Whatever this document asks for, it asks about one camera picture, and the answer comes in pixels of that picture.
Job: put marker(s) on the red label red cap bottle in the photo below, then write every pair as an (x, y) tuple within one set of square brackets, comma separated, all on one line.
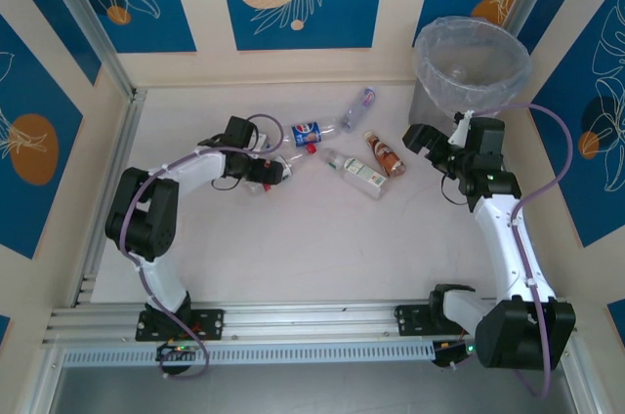
[(295, 159)]

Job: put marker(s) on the brown coffee drink bottle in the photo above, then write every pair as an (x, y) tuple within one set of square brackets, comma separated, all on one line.
[(385, 154)]

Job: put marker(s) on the blue label cola bottle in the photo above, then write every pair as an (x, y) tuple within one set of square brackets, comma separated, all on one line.
[(305, 133)]

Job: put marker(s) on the green white label clear bottle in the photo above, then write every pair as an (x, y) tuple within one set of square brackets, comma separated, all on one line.
[(359, 174)]

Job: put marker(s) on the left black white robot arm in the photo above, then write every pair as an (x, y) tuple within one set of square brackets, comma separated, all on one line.
[(161, 277)]

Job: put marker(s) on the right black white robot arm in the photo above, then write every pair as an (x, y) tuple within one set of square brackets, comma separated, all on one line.
[(508, 258)]

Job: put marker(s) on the grey waste bin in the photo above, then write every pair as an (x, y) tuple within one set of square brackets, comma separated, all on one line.
[(425, 106)]

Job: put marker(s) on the grey trash bin with liner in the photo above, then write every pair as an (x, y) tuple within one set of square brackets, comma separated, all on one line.
[(517, 67)]

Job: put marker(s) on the small blue label water bottle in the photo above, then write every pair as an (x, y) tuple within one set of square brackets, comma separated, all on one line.
[(359, 109)]

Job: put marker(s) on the left small controller board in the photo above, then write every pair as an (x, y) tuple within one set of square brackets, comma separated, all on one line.
[(171, 351)]

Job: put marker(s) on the small controller board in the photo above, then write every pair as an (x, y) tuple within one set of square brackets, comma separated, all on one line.
[(171, 351), (456, 353)]

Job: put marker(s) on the right small controller board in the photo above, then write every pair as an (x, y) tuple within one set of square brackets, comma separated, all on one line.
[(456, 353)]

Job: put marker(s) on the grey metal shelf panel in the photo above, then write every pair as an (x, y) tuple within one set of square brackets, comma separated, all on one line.
[(312, 389)]

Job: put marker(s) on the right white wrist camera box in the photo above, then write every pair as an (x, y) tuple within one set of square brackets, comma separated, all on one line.
[(461, 130)]

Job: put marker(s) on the left aluminium side rail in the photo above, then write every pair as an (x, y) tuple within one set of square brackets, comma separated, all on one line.
[(128, 131)]

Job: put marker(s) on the aluminium mounting rail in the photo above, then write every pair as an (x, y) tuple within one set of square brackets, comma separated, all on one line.
[(303, 321)]

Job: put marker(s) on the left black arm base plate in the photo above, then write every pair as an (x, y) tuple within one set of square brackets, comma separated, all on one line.
[(215, 323)]

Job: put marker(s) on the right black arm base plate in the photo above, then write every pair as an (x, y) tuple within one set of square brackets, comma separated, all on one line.
[(410, 318)]

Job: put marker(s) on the left aluminium frame post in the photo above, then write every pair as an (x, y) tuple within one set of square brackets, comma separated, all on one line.
[(83, 18)]

